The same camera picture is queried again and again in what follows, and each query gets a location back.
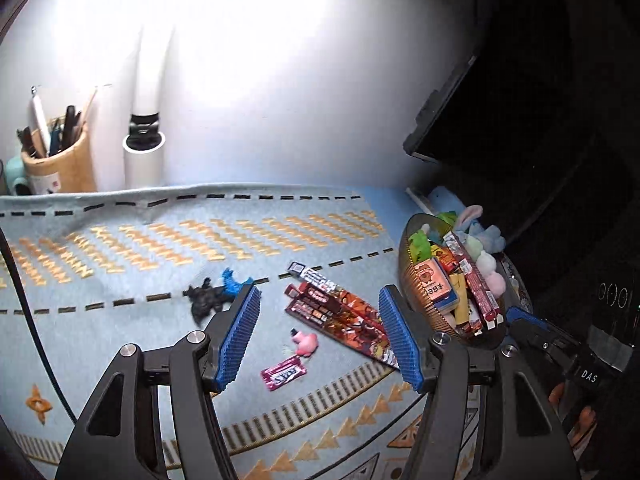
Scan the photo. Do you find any thin wooden stick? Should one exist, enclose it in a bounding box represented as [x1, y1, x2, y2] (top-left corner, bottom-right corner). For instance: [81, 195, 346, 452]
[79, 84, 112, 128]

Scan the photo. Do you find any white pen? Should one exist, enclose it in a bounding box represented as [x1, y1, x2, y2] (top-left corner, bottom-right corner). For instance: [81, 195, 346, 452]
[31, 86, 52, 155]

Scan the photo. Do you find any long red snack box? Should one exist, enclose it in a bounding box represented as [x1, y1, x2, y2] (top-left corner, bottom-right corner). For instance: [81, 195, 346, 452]
[285, 282, 395, 357]
[287, 261, 388, 336]
[284, 300, 402, 372]

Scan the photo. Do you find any pink flamingo toy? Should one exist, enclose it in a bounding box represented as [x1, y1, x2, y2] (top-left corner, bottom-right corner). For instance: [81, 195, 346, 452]
[289, 328, 320, 361]

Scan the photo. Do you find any white cylinder with black ring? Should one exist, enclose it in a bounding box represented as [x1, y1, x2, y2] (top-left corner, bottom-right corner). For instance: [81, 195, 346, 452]
[122, 110, 167, 191]

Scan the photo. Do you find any black pen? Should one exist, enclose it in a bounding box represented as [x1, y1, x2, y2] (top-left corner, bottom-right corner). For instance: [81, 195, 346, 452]
[59, 105, 83, 155]

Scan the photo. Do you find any mint green object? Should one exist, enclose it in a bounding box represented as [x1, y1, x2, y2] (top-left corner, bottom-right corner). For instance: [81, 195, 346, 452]
[0, 156, 32, 196]

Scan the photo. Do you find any black cable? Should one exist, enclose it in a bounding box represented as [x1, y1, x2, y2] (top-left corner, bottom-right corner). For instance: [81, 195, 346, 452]
[0, 227, 79, 423]

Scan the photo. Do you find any green toy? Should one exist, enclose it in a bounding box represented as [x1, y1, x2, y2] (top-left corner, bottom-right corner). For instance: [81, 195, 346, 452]
[407, 229, 447, 262]

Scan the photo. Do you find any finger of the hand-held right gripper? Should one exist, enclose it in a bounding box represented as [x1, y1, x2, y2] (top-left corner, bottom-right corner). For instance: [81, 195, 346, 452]
[504, 305, 576, 367]

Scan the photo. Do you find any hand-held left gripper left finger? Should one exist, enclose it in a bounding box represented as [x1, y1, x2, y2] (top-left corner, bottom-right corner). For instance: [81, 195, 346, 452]
[55, 282, 262, 480]

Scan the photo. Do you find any pink candy packet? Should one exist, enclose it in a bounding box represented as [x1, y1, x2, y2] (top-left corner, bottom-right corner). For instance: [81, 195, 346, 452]
[260, 357, 307, 392]

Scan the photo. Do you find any black dragon toy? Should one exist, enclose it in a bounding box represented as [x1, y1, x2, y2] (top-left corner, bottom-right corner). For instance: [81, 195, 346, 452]
[182, 277, 234, 325]

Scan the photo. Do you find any person's right hand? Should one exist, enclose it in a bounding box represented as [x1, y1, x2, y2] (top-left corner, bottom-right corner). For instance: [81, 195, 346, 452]
[547, 381, 601, 448]

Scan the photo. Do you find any red snack stick packet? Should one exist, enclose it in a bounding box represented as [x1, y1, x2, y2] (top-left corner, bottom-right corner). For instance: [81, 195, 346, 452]
[442, 232, 502, 330]

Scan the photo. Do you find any basket of snacks and toys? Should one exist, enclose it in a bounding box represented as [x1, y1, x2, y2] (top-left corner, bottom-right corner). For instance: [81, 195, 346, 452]
[397, 212, 508, 347]

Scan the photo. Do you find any blue plush bunny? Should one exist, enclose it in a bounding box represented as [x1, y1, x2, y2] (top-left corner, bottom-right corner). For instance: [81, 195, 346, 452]
[452, 205, 507, 255]

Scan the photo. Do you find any patterned light blue desk mat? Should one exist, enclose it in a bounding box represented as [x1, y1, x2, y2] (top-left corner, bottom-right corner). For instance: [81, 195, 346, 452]
[0, 185, 483, 480]

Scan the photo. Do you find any black monitor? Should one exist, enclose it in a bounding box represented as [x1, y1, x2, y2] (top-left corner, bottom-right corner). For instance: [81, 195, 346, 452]
[402, 52, 591, 196]

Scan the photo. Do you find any orange small box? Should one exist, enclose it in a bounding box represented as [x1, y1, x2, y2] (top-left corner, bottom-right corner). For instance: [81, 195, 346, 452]
[415, 259, 461, 312]

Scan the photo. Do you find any blue dragon toy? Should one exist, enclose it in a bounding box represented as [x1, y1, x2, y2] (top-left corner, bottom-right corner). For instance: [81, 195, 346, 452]
[220, 267, 256, 302]

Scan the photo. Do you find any wooden pen holder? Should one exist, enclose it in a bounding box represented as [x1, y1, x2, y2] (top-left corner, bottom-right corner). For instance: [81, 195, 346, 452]
[20, 122, 98, 195]

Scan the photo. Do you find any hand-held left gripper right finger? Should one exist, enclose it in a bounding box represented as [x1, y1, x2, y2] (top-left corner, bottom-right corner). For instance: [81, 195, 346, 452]
[378, 285, 583, 480]

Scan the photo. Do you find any pink and white plush toy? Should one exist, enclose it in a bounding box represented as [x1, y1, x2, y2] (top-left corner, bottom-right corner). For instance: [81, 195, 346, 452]
[474, 252, 507, 297]

